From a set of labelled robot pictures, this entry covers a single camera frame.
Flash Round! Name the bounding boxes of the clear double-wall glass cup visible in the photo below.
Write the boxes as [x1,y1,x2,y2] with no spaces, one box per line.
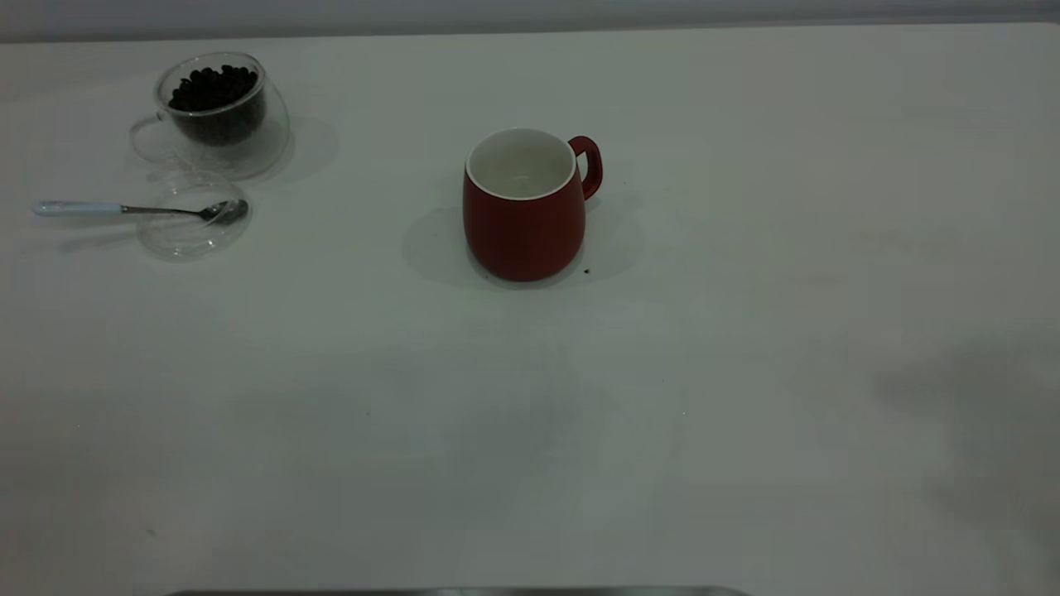
[130,51,292,180]

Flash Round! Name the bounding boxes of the metal spoon with pale-blue handle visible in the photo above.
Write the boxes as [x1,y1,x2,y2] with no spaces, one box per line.
[32,199,249,226]

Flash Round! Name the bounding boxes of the red ceramic mug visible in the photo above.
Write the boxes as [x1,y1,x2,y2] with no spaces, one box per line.
[462,127,604,283]

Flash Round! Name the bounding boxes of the clear round glass lid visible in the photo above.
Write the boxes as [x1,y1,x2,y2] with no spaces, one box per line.
[137,171,250,262]

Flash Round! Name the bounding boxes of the dark coffee beans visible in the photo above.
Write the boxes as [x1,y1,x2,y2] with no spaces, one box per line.
[169,65,267,148]

